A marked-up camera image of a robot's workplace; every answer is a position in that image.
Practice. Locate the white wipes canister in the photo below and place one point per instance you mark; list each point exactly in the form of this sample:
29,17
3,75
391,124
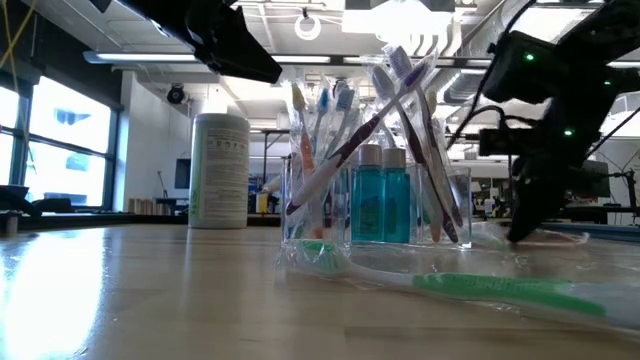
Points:
220,175

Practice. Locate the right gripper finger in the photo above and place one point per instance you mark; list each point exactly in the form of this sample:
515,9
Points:
537,210

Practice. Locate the silver ventilation duct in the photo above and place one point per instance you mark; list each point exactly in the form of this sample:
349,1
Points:
465,85

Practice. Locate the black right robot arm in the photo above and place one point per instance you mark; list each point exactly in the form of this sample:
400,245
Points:
575,65

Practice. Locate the round ceiling lamp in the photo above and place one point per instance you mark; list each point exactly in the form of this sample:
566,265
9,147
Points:
297,29

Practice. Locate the window with dark frame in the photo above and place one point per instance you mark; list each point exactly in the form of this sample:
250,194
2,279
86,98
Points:
65,150

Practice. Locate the black computer monitor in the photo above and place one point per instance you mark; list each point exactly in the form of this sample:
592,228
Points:
597,180

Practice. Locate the black ceiling camera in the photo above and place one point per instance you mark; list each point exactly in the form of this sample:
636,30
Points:
176,94

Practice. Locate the dark wall screen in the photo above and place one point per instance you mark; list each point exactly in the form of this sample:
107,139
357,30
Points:
182,173

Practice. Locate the blue mouthwash bottle white cap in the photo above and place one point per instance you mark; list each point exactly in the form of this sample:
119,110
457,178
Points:
397,200
367,200

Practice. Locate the clear acrylic organizer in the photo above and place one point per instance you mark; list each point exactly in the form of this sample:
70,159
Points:
465,200

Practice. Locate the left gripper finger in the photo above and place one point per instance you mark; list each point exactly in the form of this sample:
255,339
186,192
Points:
240,50

